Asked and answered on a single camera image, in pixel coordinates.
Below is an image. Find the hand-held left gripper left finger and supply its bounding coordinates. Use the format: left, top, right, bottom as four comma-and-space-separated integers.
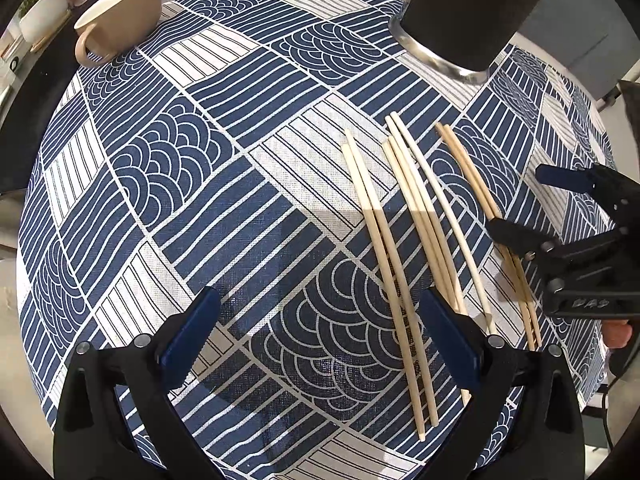
52, 286, 222, 480

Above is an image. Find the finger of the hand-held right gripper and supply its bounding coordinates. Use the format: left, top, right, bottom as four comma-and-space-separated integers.
535, 163, 640, 232
487, 216, 629, 282

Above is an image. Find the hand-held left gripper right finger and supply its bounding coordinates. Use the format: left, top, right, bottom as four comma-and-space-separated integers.
419, 286, 587, 480

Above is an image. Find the group of tan wooden chopsticks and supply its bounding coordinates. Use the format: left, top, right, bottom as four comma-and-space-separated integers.
341, 122, 543, 443

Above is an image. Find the black cylindrical utensil holder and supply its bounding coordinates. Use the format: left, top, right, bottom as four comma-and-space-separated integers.
387, 0, 558, 85

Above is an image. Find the person's right hand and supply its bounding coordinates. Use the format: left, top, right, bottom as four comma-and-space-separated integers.
602, 319, 634, 352

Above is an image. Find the blue white patterned tablecloth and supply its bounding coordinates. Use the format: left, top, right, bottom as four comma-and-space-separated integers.
15, 0, 618, 480

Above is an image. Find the grey sofa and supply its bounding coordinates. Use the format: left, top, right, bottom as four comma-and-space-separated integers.
500, 0, 631, 106

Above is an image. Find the beige ceramic mug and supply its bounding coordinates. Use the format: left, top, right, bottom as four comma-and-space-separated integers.
74, 0, 162, 67

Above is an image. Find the potted plant in white pot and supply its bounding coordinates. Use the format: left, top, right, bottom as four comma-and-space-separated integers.
19, 0, 69, 45

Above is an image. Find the black cable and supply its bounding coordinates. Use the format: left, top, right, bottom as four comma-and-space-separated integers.
601, 390, 620, 450

